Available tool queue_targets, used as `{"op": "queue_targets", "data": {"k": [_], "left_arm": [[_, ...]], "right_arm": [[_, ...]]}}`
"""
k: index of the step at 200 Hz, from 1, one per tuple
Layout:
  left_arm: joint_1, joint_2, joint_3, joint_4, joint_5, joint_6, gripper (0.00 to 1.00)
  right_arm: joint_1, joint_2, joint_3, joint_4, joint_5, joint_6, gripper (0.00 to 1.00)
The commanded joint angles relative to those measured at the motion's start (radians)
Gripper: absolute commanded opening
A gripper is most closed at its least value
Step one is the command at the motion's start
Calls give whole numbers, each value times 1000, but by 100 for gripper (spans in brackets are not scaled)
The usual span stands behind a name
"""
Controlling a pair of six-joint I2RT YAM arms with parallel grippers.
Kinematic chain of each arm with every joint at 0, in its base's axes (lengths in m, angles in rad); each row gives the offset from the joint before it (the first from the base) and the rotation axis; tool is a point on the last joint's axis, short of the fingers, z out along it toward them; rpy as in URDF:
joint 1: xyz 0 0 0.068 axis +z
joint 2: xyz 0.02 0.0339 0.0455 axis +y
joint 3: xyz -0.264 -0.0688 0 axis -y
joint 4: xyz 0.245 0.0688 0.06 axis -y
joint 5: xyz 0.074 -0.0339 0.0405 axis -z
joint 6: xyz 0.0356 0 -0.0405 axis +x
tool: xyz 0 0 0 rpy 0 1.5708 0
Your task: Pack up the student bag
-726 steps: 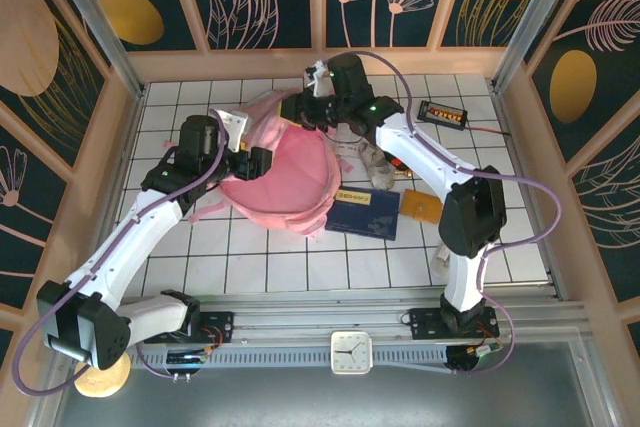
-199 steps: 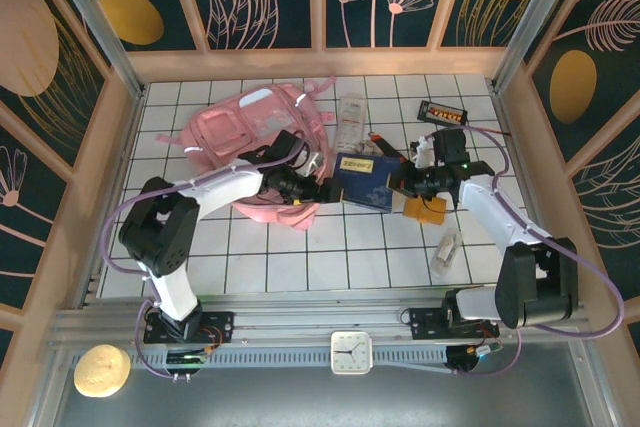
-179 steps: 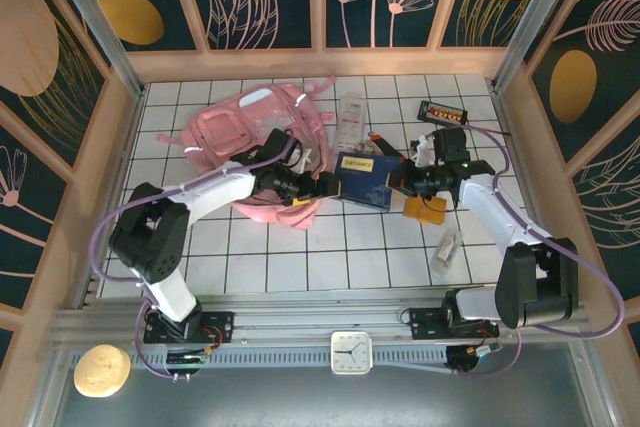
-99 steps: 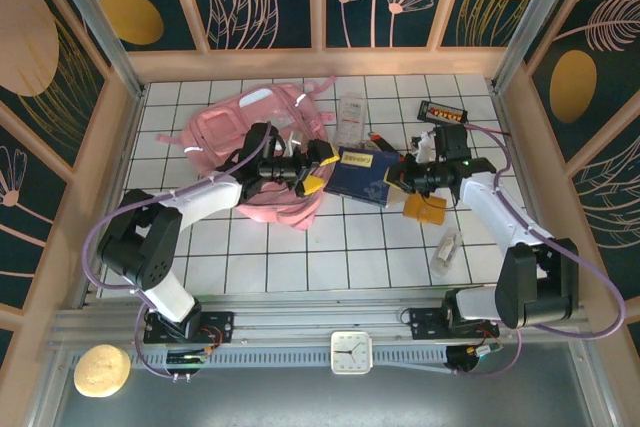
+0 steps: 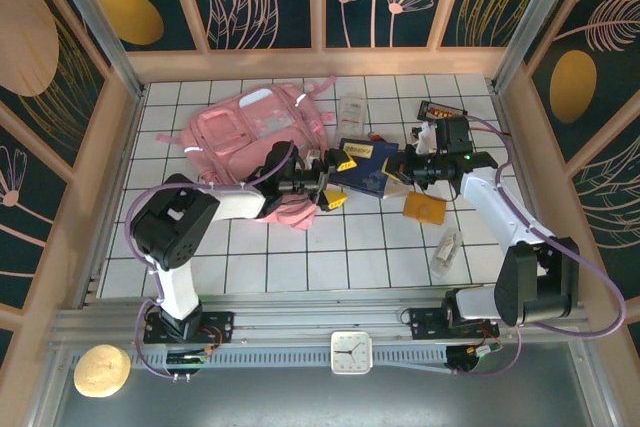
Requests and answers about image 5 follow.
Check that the dark blue notebook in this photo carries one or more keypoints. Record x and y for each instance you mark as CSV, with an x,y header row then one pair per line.
x,y
367,172

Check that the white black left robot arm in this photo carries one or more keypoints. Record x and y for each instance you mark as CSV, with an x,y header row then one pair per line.
x,y
180,292

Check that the pink backpack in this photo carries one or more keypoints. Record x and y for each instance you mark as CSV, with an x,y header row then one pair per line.
x,y
235,132

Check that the white square clock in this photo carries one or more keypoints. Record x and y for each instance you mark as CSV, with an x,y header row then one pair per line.
x,y
351,352

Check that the clear plastic stationery package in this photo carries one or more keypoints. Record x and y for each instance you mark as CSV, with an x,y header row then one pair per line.
x,y
352,114

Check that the aluminium mounting rail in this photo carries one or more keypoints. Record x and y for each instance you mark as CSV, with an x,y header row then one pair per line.
x,y
310,319

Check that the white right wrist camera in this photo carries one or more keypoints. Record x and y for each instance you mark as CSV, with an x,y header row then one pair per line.
x,y
426,137

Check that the yellow-brown wallet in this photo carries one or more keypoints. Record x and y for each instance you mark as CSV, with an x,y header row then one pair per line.
x,y
425,207

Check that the round yellow sponge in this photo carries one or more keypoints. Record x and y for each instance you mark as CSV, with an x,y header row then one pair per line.
x,y
102,372

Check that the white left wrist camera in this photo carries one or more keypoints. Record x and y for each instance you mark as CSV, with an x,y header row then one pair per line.
x,y
311,157

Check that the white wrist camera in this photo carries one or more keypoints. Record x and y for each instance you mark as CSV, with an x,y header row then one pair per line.
x,y
311,157
426,137

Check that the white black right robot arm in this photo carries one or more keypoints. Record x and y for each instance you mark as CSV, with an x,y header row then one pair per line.
x,y
500,207

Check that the black charger board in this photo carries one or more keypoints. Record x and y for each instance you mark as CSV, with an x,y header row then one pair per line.
x,y
440,109

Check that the aluminium frame post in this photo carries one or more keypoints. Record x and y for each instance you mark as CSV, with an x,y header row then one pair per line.
x,y
534,22
96,22

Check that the black controller module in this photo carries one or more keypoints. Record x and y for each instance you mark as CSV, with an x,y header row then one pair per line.
x,y
187,359
462,359

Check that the grey metal plate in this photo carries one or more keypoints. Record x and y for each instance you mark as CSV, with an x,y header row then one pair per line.
x,y
300,402

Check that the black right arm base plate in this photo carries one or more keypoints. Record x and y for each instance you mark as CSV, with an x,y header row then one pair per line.
x,y
425,324

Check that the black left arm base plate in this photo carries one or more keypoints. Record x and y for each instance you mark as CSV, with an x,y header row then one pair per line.
x,y
220,327

